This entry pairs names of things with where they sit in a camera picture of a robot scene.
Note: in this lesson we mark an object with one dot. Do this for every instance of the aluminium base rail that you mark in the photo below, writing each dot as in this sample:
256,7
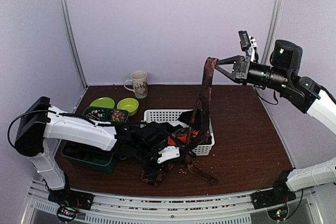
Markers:
229,208

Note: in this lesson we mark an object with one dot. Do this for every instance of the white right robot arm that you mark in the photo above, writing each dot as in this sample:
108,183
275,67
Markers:
303,93

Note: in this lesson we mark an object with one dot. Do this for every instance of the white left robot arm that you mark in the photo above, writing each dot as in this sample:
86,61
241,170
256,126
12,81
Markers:
45,121

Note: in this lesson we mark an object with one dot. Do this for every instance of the green compartment tray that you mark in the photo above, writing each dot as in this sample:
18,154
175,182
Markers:
90,157

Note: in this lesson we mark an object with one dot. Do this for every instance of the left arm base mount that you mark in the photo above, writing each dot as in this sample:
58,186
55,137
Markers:
70,209

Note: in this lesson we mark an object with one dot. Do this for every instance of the left aluminium frame post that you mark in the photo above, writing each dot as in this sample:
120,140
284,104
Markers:
72,43

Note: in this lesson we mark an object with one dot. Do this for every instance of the orange navy striped tie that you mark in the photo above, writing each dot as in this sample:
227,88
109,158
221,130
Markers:
181,135

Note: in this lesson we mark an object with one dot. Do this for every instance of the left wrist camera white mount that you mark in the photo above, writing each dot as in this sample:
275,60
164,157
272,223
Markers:
168,153

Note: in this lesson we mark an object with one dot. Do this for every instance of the lime green plate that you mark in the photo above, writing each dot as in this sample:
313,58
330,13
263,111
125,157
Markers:
103,102

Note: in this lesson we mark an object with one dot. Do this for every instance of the aluminium frame post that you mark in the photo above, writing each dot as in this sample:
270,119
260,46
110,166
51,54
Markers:
72,43
266,43

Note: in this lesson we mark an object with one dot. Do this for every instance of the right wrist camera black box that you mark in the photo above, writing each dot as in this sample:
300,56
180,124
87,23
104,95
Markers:
249,45

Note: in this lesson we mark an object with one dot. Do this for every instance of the cream patterned mug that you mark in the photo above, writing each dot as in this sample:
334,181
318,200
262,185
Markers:
138,84

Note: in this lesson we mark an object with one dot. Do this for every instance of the lime green bowl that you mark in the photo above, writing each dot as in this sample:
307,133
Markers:
129,104

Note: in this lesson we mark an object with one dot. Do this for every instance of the rolled tie in tray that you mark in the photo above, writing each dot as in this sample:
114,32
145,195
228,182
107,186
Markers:
118,116

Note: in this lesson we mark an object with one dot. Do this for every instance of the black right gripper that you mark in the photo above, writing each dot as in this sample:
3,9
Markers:
240,68

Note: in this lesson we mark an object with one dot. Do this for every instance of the white perforated plastic basket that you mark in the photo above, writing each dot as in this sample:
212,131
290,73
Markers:
202,145

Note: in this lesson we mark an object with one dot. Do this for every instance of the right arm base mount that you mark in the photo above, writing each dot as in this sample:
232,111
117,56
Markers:
275,201

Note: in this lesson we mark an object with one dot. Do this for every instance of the dark red patterned tie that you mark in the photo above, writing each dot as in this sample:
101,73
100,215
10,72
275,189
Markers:
152,174

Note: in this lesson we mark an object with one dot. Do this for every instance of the right aluminium frame post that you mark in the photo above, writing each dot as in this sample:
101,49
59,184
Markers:
266,43

